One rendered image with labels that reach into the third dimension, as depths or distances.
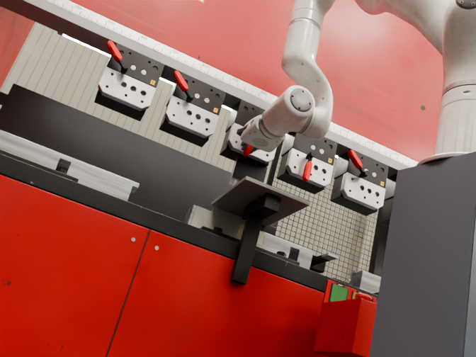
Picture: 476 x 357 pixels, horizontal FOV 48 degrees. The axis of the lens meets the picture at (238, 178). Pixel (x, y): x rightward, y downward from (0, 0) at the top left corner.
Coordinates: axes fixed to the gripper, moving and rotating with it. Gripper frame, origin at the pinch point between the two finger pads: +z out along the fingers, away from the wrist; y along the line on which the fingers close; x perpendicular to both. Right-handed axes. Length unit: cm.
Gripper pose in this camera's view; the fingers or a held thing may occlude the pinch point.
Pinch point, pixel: (249, 145)
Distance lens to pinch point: 154.9
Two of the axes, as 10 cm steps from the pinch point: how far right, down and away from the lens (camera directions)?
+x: 2.5, -8.9, 3.9
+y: 9.0, 3.7, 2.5
